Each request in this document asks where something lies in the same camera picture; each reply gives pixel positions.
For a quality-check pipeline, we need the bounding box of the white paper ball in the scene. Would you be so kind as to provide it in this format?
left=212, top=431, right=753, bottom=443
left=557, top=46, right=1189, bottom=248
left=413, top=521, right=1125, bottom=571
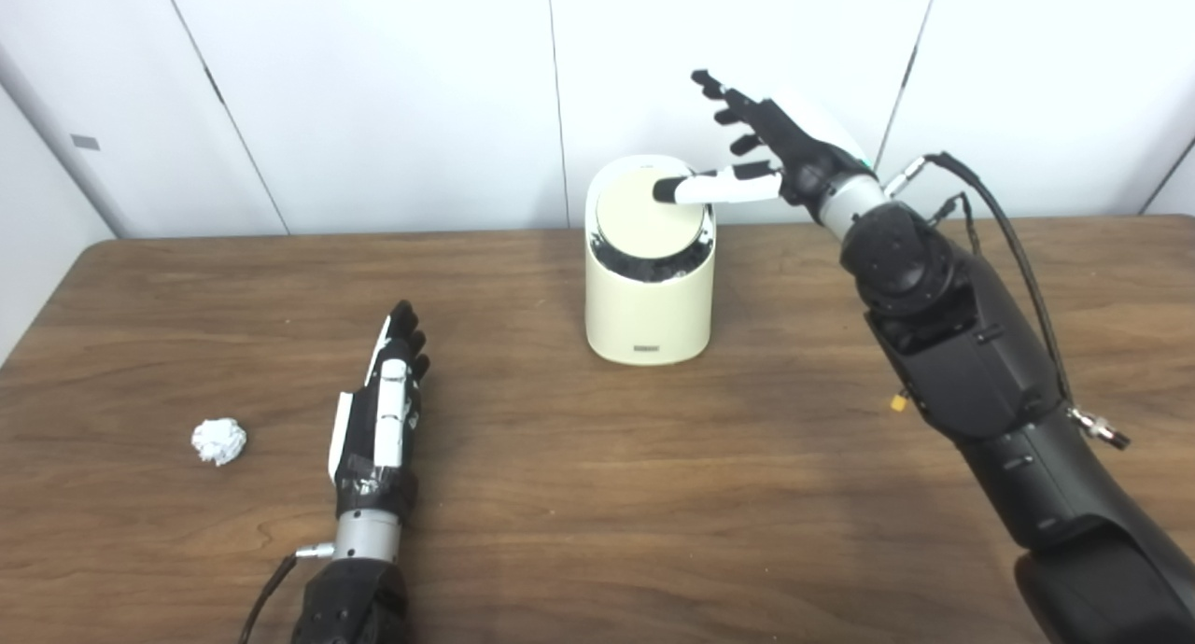
left=191, top=418, right=248, bottom=467

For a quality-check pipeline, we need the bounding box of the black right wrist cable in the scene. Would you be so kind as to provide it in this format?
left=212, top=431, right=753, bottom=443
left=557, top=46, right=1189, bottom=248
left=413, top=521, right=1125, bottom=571
left=887, top=152, right=1131, bottom=451

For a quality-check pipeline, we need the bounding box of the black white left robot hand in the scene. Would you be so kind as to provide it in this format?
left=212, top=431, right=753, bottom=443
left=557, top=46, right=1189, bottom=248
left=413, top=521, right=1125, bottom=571
left=327, top=300, right=431, bottom=519

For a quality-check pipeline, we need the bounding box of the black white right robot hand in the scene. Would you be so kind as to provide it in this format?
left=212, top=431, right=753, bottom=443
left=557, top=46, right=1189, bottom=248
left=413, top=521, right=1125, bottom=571
left=652, top=69, right=880, bottom=211

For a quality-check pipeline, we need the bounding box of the cream-colored bin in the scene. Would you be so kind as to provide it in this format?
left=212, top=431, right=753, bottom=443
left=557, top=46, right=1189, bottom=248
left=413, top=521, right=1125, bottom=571
left=584, top=155, right=718, bottom=367

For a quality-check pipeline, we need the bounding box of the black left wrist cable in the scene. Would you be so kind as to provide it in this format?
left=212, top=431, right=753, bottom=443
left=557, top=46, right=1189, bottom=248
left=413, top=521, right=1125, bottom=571
left=238, top=543, right=335, bottom=644

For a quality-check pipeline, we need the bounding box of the black bin liner bag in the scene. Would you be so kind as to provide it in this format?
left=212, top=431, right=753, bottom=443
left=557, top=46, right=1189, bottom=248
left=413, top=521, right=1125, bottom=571
left=594, top=238, right=714, bottom=283

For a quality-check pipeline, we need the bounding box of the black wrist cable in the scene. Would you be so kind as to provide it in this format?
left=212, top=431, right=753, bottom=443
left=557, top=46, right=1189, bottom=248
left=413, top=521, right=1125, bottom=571
left=887, top=152, right=1131, bottom=451
left=238, top=543, right=335, bottom=644

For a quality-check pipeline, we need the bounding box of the cream round bin lid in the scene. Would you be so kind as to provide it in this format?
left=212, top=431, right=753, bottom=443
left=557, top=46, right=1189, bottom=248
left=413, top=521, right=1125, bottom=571
left=596, top=168, right=707, bottom=258

